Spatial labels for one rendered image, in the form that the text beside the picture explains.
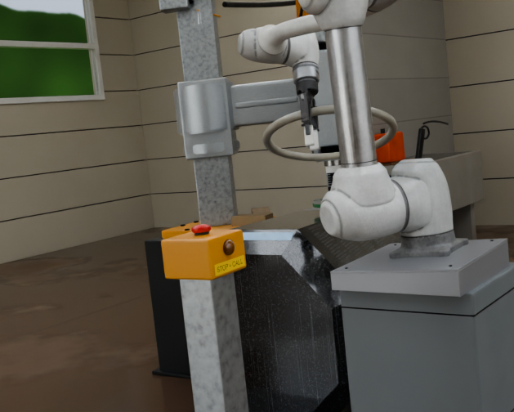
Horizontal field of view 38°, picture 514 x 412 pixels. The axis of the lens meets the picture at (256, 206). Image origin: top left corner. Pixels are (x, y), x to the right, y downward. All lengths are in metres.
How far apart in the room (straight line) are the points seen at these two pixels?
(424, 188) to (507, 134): 6.07
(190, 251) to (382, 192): 0.77
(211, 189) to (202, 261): 2.61
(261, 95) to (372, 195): 2.03
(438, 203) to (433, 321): 0.34
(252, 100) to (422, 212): 2.01
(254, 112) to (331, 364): 1.59
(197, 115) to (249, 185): 5.94
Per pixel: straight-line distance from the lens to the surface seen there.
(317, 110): 2.54
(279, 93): 4.00
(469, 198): 7.00
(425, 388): 2.16
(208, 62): 4.03
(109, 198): 10.51
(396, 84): 7.26
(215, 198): 4.04
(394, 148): 6.67
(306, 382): 3.03
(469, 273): 2.05
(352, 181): 2.05
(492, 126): 8.25
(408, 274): 2.04
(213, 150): 3.96
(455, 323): 2.07
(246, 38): 2.54
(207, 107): 3.95
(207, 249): 1.43
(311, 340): 2.96
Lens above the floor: 1.28
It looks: 6 degrees down
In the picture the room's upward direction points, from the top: 6 degrees counter-clockwise
